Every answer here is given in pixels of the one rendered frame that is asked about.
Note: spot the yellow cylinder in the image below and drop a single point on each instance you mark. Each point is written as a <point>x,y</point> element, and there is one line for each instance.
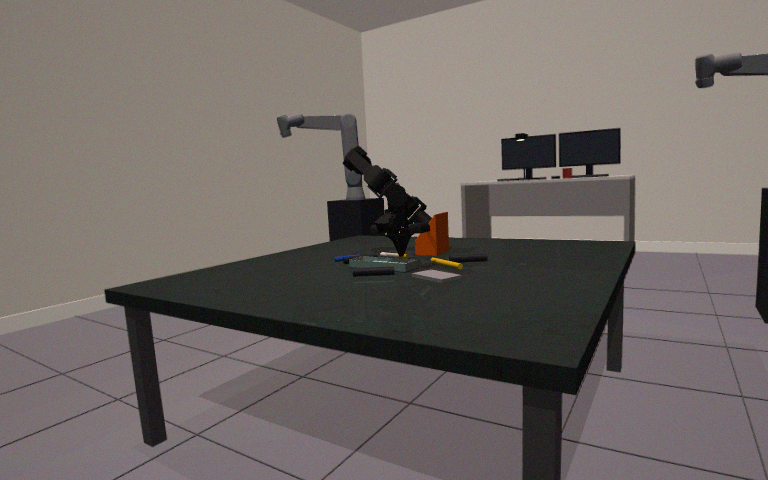
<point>447,263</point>

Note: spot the cream cylinder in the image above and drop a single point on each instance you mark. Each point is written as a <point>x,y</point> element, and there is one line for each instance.
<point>393,255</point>

